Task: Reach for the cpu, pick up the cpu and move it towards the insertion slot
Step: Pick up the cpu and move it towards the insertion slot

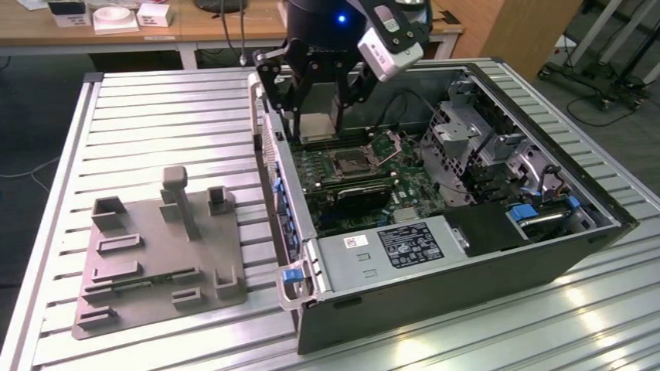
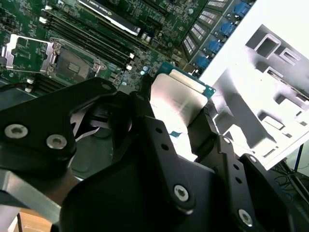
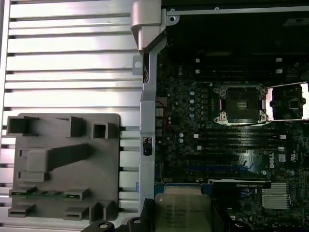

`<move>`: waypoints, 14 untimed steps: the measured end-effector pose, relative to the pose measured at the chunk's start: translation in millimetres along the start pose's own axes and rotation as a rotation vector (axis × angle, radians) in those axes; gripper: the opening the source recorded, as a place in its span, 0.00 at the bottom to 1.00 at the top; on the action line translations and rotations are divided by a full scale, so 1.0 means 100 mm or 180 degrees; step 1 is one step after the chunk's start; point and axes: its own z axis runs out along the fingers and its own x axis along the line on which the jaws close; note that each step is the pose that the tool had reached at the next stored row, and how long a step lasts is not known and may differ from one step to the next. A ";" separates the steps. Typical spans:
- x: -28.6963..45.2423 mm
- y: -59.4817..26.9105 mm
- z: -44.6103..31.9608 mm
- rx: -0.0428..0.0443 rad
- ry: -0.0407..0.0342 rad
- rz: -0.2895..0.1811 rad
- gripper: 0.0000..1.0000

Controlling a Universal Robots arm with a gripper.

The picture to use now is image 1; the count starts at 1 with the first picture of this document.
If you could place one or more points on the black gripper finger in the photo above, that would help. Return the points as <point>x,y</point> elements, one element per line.
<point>280,77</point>
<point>356,85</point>

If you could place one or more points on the silver CPU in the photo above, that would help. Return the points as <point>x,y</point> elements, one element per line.
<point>316,125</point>

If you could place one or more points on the black RAM slot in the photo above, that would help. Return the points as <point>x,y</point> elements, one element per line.
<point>356,138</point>
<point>356,129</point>
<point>335,145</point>
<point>356,133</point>

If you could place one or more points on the CPU socket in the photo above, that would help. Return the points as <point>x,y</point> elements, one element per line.
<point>354,162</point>

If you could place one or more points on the blue expansion slot retainer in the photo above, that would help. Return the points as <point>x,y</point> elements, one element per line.
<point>276,184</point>

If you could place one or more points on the open cardboard box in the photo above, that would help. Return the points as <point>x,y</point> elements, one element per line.
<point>283,11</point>

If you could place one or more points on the wooden desk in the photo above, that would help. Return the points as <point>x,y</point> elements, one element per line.
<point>206,23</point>

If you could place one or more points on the black monitor stand base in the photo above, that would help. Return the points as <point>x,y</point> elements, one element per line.
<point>216,4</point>

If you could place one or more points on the silver metal drive cage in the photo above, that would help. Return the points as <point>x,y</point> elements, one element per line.
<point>454,131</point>

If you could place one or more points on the flat brown cardboard sheet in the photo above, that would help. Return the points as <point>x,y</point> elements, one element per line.
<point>448,5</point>

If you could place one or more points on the green motherboard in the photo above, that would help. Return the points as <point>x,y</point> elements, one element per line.
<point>412,189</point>

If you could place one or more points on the black graphics card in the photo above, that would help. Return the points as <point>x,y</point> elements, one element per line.
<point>360,203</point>

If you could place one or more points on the wooden cabinet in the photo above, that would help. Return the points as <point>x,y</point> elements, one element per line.
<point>515,35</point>

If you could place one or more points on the small silver heatsink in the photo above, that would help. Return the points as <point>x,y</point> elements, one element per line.
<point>411,215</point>

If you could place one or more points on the white tape roll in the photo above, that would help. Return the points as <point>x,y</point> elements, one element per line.
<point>116,19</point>

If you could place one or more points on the black wheeled cart base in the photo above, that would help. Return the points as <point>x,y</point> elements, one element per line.
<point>583,83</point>

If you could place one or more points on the white box with black top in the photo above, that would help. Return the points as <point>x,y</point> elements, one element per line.
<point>67,13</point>

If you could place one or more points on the black plastic shroud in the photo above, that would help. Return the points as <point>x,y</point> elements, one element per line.
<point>484,232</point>

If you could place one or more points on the hard disk in blue carrier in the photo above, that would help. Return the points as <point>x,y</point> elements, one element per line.
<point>522,213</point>

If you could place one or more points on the grey power supply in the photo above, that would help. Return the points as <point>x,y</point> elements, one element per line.
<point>351,266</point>

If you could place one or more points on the grey parts rack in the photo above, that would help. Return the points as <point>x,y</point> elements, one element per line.
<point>164,247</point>

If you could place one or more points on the blue case latch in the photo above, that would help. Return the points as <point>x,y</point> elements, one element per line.
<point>291,276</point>

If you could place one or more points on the green RAM stick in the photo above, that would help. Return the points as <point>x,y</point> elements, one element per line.
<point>144,281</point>

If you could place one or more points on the black open PC case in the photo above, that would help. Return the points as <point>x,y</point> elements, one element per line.
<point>412,309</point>

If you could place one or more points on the white metal frame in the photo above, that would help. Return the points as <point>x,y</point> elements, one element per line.
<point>592,27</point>

